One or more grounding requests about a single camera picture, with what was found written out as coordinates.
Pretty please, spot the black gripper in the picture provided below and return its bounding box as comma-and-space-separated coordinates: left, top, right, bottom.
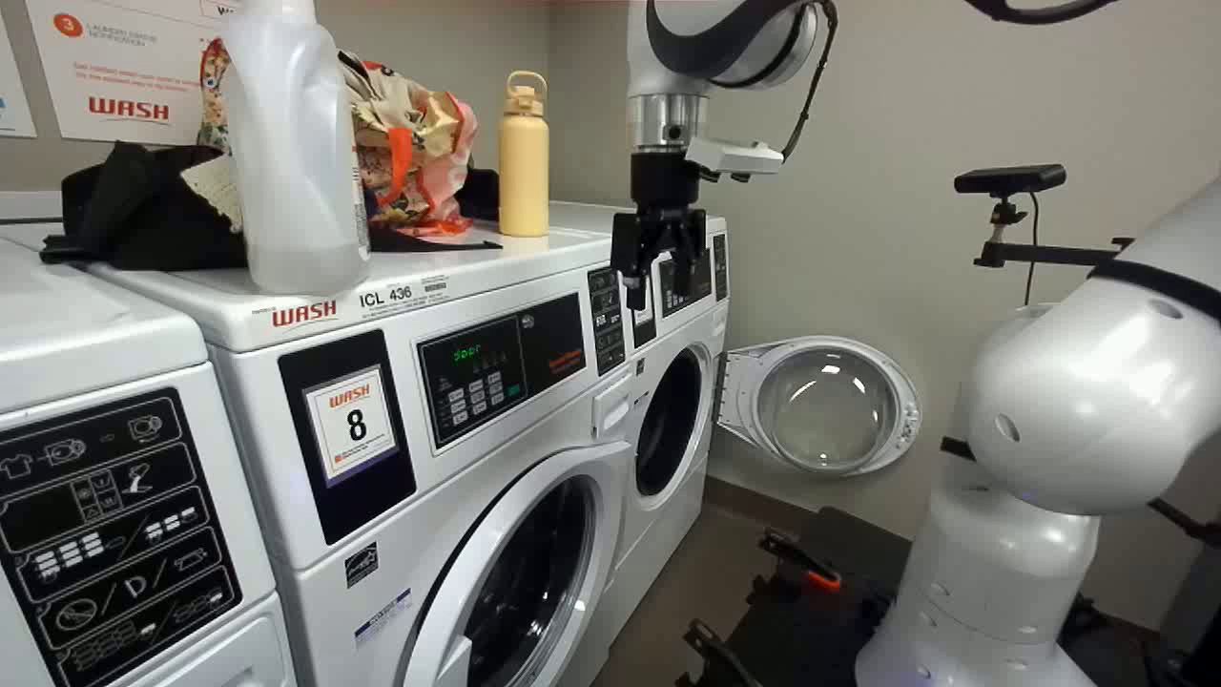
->
610, 150, 708, 310

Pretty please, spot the white detergent tray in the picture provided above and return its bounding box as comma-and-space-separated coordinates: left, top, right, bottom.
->
591, 376, 634, 435

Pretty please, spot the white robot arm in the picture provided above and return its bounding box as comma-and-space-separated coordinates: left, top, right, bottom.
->
610, 0, 1221, 687

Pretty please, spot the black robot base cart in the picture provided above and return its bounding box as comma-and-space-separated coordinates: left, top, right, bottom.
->
676, 507, 906, 687

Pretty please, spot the far white washing machine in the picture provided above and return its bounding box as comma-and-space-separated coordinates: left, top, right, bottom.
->
597, 218, 730, 636

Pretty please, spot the white washing machine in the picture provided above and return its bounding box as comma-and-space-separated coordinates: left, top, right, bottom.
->
597, 218, 730, 636
106, 228, 624, 687
0, 222, 299, 687

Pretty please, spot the open round washer door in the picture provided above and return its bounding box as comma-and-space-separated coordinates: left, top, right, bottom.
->
716, 334, 922, 478

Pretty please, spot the middle white washing machine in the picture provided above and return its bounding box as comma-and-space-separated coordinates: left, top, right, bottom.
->
106, 228, 624, 687

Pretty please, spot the translucent detergent bottle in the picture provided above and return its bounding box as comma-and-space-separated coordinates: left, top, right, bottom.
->
220, 0, 368, 292

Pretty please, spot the near white washing machine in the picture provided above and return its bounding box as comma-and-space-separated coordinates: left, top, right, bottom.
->
0, 222, 299, 687

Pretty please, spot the yellow water bottle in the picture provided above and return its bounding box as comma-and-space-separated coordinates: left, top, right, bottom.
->
498, 68, 550, 235

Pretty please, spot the colourful patterned bag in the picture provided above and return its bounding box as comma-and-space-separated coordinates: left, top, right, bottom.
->
183, 39, 475, 251

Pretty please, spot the black cloth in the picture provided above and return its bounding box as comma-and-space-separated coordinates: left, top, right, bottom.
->
43, 142, 249, 272

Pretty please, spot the black camera on stand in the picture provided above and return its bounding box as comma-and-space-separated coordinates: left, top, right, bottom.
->
954, 164, 1120, 267

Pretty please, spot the wash wall poster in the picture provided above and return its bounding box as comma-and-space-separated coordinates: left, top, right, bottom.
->
24, 0, 239, 143

